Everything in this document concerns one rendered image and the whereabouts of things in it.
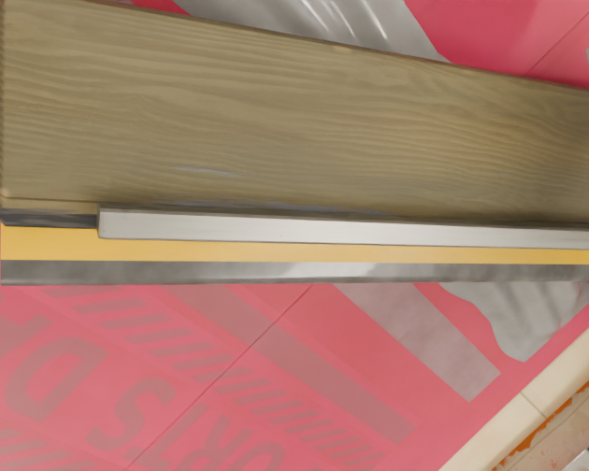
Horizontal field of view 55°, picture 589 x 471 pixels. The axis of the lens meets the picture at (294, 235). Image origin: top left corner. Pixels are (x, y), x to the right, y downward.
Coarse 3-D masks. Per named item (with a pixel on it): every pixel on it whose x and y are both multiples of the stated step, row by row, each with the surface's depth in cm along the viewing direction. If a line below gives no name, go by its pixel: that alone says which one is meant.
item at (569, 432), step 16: (576, 400) 43; (560, 416) 43; (576, 416) 42; (544, 432) 43; (560, 432) 42; (576, 432) 41; (528, 448) 43; (544, 448) 42; (560, 448) 41; (576, 448) 41; (496, 464) 44; (512, 464) 43; (528, 464) 42; (544, 464) 41; (560, 464) 41; (576, 464) 41
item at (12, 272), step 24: (24, 264) 20; (48, 264) 20; (72, 264) 20; (96, 264) 21; (120, 264) 21; (144, 264) 21; (168, 264) 22; (192, 264) 22; (216, 264) 22; (240, 264) 23; (264, 264) 23; (288, 264) 24; (312, 264) 24; (336, 264) 24; (360, 264) 25; (384, 264) 25; (408, 264) 26; (432, 264) 26; (456, 264) 27; (480, 264) 28; (504, 264) 28; (528, 264) 29; (552, 264) 29; (576, 264) 30
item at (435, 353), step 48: (576, 48) 28; (336, 288) 30; (384, 288) 31; (432, 288) 33; (336, 336) 32; (384, 336) 33; (432, 336) 34; (480, 336) 36; (576, 336) 40; (384, 384) 35; (432, 384) 36; (480, 384) 38; (432, 432) 39
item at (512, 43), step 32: (128, 0) 20; (160, 0) 21; (416, 0) 24; (448, 0) 25; (480, 0) 25; (512, 0) 26; (544, 0) 27; (576, 0) 27; (448, 32) 26; (480, 32) 26; (512, 32) 27; (544, 32) 27; (480, 64) 27; (512, 64) 28; (256, 288) 28; (288, 288) 29
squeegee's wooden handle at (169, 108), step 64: (0, 0) 17; (64, 0) 17; (0, 64) 17; (64, 64) 18; (128, 64) 18; (192, 64) 19; (256, 64) 20; (320, 64) 21; (384, 64) 22; (448, 64) 23; (0, 128) 18; (64, 128) 18; (128, 128) 19; (192, 128) 20; (256, 128) 21; (320, 128) 22; (384, 128) 23; (448, 128) 24; (512, 128) 25; (576, 128) 26; (0, 192) 18; (64, 192) 19; (128, 192) 19; (192, 192) 20; (256, 192) 21; (320, 192) 22; (384, 192) 23; (448, 192) 24; (512, 192) 26; (576, 192) 27
